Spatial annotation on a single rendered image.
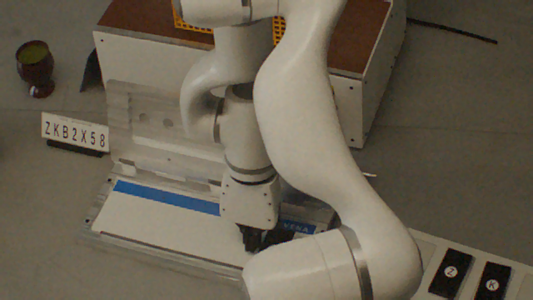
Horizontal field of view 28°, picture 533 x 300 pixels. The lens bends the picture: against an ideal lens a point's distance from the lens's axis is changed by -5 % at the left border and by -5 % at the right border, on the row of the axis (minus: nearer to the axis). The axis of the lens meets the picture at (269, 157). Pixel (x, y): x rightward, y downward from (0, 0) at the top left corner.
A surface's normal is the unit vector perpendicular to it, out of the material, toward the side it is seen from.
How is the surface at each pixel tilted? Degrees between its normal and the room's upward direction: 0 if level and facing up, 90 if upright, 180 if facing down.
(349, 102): 90
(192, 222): 0
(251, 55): 91
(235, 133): 76
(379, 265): 38
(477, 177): 0
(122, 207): 0
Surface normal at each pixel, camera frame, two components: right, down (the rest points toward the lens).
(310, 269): 0.04, -0.40
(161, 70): -0.33, 0.72
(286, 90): -0.18, -0.03
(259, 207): -0.33, 0.56
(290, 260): -0.10, -0.72
